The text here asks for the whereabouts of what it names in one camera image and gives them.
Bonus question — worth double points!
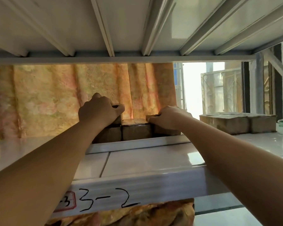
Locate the person's left forearm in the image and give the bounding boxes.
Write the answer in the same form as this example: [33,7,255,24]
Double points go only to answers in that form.
[0,117,104,226]

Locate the large taped cardboard box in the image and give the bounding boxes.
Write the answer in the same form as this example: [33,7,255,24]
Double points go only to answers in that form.
[241,112,278,134]
[199,112,251,135]

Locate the person's right hand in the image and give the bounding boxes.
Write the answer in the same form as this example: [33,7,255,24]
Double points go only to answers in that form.
[147,105,194,131]

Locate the orange floral curtain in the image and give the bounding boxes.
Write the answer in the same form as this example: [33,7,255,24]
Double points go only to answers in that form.
[0,63,195,226]

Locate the person's left hand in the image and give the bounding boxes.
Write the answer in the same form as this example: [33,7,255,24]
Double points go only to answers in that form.
[78,93,125,130]

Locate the red bordered label sticker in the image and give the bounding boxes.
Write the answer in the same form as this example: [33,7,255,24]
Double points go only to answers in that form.
[53,191,76,212]

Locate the person's right forearm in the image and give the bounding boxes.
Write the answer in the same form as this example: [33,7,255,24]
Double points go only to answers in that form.
[179,114,283,226]

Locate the glass panel with scroll pattern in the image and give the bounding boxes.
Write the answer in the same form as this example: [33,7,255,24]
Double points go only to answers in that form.
[200,67,244,115]

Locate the white metal shelf rack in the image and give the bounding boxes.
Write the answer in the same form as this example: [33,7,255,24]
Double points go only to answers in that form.
[0,0,283,220]

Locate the small taped cardboard box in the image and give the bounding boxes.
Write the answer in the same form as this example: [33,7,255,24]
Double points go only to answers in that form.
[92,126,122,144]
[122,118,154,141]
[145,114,181,137]

